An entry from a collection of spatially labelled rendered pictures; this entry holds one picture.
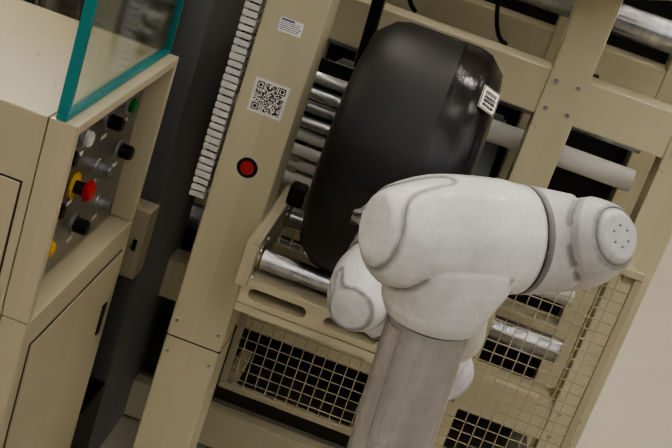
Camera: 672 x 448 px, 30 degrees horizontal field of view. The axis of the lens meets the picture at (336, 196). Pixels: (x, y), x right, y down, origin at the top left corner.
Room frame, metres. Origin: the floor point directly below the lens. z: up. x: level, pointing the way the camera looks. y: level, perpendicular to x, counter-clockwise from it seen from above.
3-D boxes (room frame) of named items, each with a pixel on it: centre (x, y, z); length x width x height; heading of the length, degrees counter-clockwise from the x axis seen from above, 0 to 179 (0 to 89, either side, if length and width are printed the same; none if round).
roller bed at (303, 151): (2.95, 0.13, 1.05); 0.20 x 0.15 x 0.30; 86
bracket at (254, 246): (2.57, 0.11, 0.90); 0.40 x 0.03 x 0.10; 176
